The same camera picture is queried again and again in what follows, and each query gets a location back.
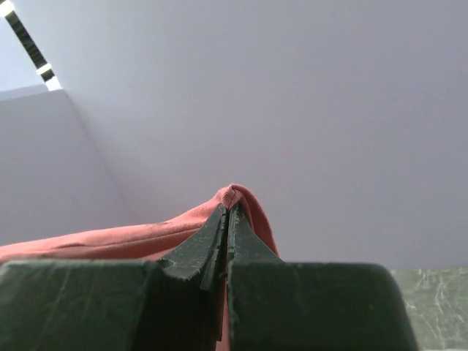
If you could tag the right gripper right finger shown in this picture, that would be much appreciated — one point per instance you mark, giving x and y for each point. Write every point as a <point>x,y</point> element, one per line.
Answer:
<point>275,305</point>

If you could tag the salmon pink t shirt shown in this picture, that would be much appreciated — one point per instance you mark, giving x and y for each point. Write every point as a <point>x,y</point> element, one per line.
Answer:
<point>149,241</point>

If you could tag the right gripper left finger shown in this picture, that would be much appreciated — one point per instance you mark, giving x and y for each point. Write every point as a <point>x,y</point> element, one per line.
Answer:
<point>173,303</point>

